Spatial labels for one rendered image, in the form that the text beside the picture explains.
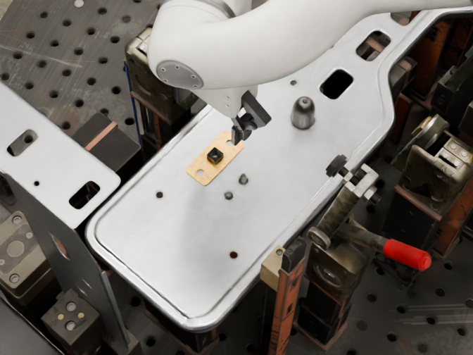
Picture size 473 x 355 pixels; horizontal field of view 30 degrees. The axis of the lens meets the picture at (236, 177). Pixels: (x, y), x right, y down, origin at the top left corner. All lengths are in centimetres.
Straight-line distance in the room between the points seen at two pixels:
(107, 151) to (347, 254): 37
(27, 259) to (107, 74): 62
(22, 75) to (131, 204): 56
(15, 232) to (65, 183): 12
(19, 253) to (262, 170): 34
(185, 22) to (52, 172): 46
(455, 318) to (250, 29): 81
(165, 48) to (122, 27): 89
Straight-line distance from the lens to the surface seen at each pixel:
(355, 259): 109
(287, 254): 92
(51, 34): 171
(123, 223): 116
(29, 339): 109
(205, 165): 119
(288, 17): 77
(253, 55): 78
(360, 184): 95
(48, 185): 120
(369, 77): 128
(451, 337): 145
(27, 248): 110
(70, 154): 122
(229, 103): 98
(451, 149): 116
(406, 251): 101
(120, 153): 123
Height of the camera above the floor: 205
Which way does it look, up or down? 63 degrees down
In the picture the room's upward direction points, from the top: 1 degrees clockwise
